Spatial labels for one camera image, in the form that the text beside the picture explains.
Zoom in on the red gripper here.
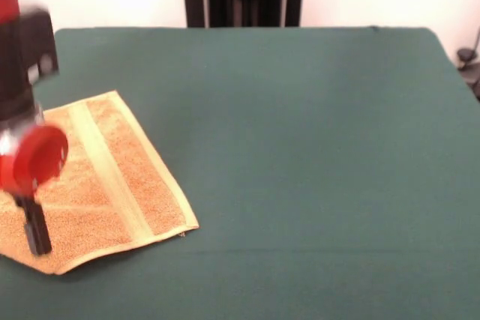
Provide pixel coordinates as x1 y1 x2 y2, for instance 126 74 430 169
0 124 71 258

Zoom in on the tan terry towel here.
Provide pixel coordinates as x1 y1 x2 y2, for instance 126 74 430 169
0 90 200 276

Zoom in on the dark green table cloth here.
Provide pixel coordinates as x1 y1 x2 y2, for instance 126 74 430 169
0 25 480 320

